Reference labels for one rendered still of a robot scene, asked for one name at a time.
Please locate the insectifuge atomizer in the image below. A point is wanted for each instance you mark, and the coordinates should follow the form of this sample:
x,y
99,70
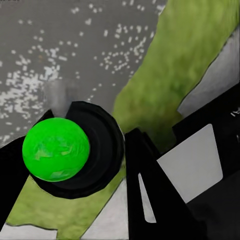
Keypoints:
x,y
77,148

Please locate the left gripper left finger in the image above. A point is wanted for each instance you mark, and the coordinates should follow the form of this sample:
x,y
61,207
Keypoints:
x,y
13,176

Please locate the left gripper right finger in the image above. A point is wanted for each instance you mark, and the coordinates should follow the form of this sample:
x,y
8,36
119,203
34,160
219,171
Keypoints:
x,y
174,220

